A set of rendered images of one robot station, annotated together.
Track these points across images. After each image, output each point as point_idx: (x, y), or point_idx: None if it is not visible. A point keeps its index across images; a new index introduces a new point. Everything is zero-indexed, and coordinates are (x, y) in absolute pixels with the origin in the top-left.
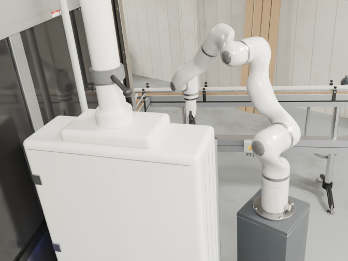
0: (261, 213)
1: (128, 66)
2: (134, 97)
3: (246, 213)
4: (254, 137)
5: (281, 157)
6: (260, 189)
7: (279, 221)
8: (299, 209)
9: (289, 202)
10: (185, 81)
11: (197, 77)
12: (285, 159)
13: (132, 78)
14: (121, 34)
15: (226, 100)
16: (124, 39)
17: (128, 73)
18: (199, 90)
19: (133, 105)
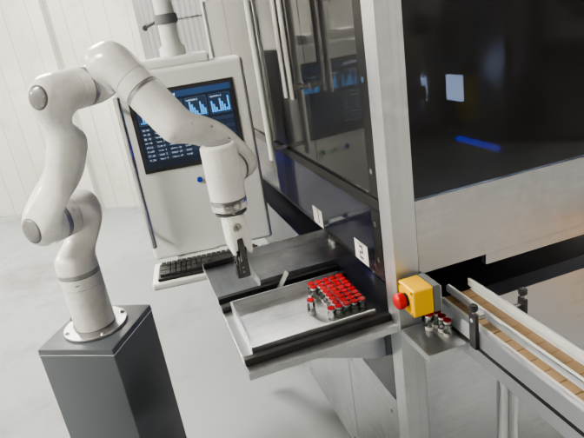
0: (114, 308)
1: (373, 120)
2: (388, 208)
3: (136, 306)
4: (94, 194)
5: (63, 255)
6: (115, 342)
7: None
8: (57, 335)
9: (70, 334)
10: None
11: (203, 169)
12: (58, 256)
13: (384, 161)
14: (363, 40)
15: None
16: (367, 54)
17: (373, 136)
18: None
19: (382, 216)
